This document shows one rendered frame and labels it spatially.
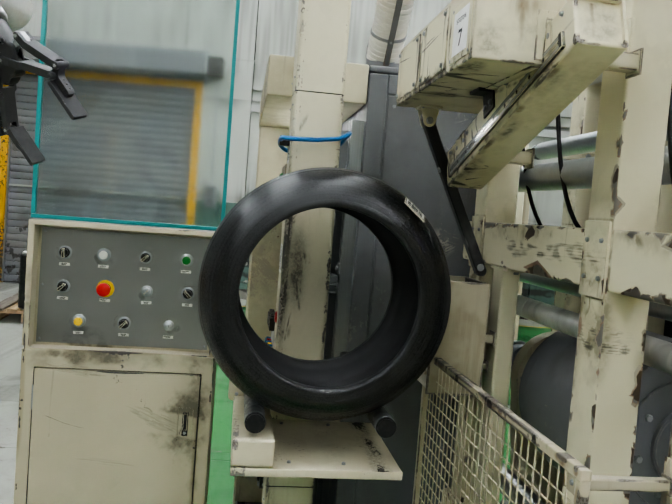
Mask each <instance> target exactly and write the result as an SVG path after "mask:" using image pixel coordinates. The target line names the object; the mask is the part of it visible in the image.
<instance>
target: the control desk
mask: <svg viewBox="0 0 672 504"><path fill-rule="evenodd" d="M214 232H215V231H210V230H196V229H183V228H169V227H155V226H142V225H128V224H114V223H101V222H87V221H73V220H60V219H46V218H31V219H29V222H28V240H27V258H26V276H25V294H24V313H23V331H22V345H24V347H23V348H22V354H21V372H20V391H19V409H18V427H17V445H16V463H15V481H14V499H13V504H207V498H208V483H209V469H210V455H211V440H212V426H213V412H214V397H215V383H216V369H217V362H216V361H215V359H214V357H213V355H212V353H211V352H210V349H209V347H208V345H207V343H206V340H205V337H204V334H203V331H202V327H201V323H200V318H199V311H198V281H199V274H200V269H201V264H202V261H203V257H204V254H205V252H206V249H207V247H208V244H209V242H210V240H211V238H212V236H213V234H214Z"/></svg>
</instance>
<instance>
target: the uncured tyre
mask: <svg viewBox="0 0 672 504"><path fill-rule="evenodd" d="M290 173H291V175H288V176H285V177H282V178H280V179H277V180H274V179H272V180H269V181H268V182H266V183H264V184H262V185H260V186H259V187H257V188H256V189H254V190H253V191H251V192H250V193H249V194H247V195H246V196H245V197H244V198H242V199H241V200H240V201H239V202H238V203H237V204H236V205H235V206H234V207H233V208H232V209H231V210H230V211H229V212H228V214H227V215H226V216H225V217H224V219H223V220H222V221H221V223H220V224H219V226H218V227H217V229H216V231H215V232H214V234H213V236H212V238H211V240H210V242H209V244H208V247H207V249H206V252H205V254H204V257H203V261H202V264H201V269H200V274H199V281H198V311H199V318H200V323H201V327H202V331H203V334H204V337H205V340H206V343H207V345H208V347H209V349H210V352H211V353H212V355H213V357H214V359H215V361H216V362H217V364H218V365H219V367H220V368H221V370H222V371H223V372H224V374H225V375H226V376H227V377H228V378H229V380H230V381H231V382H232V383H233V384H234V385H235V386H236V387H237V388H238V389H240V390H241V391H242V392H243V393H244V394H246V395H247V396H248V397H250V398H251V399H252V400H254V401H256V402H257V403H259V404H261V405H262V406H264V407H266V408H268V409H270V410H273V411H275V412H278V413H280V414H283V415H287V416H290V417H294V418H299V419H305V420H313V421H335V420H343V419H348V418H353V417H357V416H360V415H364V414H366V413H369V412H372V411H374V410H376V409H378V408H380V407H382V406H384V405H386V404H388V403H389V402H391V401H393V400H394V399H396V398H397V397H398V396H400V395H401V394H402V393H404V392H405V391H406V390H407V389H408V388H409V387H411V386H412V385H413V384H414V383H415V382H416V380H417V379H418V378H419V377H420V376H421V375H422V374H423V372H424V371H425V370H426V368H427V367H428V366H429V364H430V363H431V361H432V359H433V358H434V356H435V354H436V352H437V350H438V348H439V346H440V344H441V342H442V339H443V336H444V333H445V330H446V327H447V323H448V318H449V313H450V304H451V283H450V275H449V269H448V264H447V260H446V256H445V253H444V250H443V247H442V245H441V242H440V240H439V238H438V236H437V234H436V232H435V230H434V229H433V227H432V225H431V224H430V222H429V221H428V219H427V218H426V217H425V222H423V221H422V220H421V219H420V218H419V217H418V216H417V215H416V214H415V213H414V212H413V211H412V210H411V209H410V208H409V207H408V206H407V205H406V204H405V203H404V202H405V198H406V196H405V195H404V194H403V193H401V192H400V191H399V190H397V189H396V188H394V187H393V186H391V185H390V184H388V183H386V182H384V181H382V180H380V179H378V178H376V177H373V176H371V175H368V174H365V173H362V172H359V171H355V170H350V169H344V168H334V167H318V168H308V169H302V170H297V171H293V172H290ZM316 208H330V209H335V210H338V211H341V212H344V213H346V214H348V215H351V216H352V217H354V218H356V219H357V220H359V221H360V222H362V223H363V224H364V225H365V226H367V227H368V228H369V229H370V230H371V231H372V232H373V234H374V235H375V236H376V237H377V239H378V240H379V242H380V243H381V245H382V247H383V249H384V251H385V253H386V256H387V258H388V261H389V265H390V270H391V280H392V285H391V295H390V300H389V304H388V307H387V310H386V313H385V315H384V317H383V319H382V321H381V323H380V324H379V326H378V327H377V329H376V330H375V331H374V332H373V334H372V335H371V336H370V337H369V338H368V339H367V340H366V341H364V342H363V343H362V344H361V345H359V346H358V347H357V348H355V349H353V350H352V351H350V352H348V353H346V354H343V355H341V356H338V357H334V358H330V359H325V360H304V359H298V358H294V357H291V356H288V355H285V354H283V353H281V352H279V351H277V350H275V349H274V348H272V347H271V346H269V345H268V344H267V343H265V342H264V341H263V340H262V339H261V338H260V337H259V336H258V335H257V334H256V332H255V331H254V330H253V329H252V327H251V326H250V324H249V322H248V320H247V318H246V316H245V314H244V312H243V309H242V306H241V302H240V296H239V286H240V280H241V276H242V273H243V270H244V267H245V265H246V262H247V260H248V258H249V256H250V254H251V253H252V251H253V250H254V248H255V247H256V245H257V244H258V243H259V241H260V240H261V239H262V238H263V237H264V236H265V235H266V234H267V233H268V232H269V231H270V230H271V229H272V228H274V227H275V226H276V225H278V224H279V223H280V222H282V221H284V220H285V219H287V218H289V217H291V216H293V215H295V214H298V213H301V212H304V211H307V210H311V209H316Z"/></svg>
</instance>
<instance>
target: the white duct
mask: <svg viewBox="0 0 672 504"><path fill-rule="evenodd" d="M396 1H397V0H377V4H376V9H375V14H374V19H373V24H372V27H371V30H370V33H371V34H370V39H369V44H368V50H367V52H368V53H367V56H366V57H367V59H369V60H371V61H376V60H377V61H381V62H384V58H385V53H386V49H387V42H388V39H389V34H390V30H391V25H392V20H393V15H394V11H395V6H396ZM413 4H414V0H403V3H402V8H401V13H400V17H399V22H398V26H397V31H396V36H395V40H394V45H393V49H392V54H391V59H390V63H392V62H395V63H399V62H400V58H399V54H400V53H401V50H402V49H403V48H404V43H405V40H406V37H407V30H408V25H409V20H410V16H411V12H412V8H413Z"/></svg>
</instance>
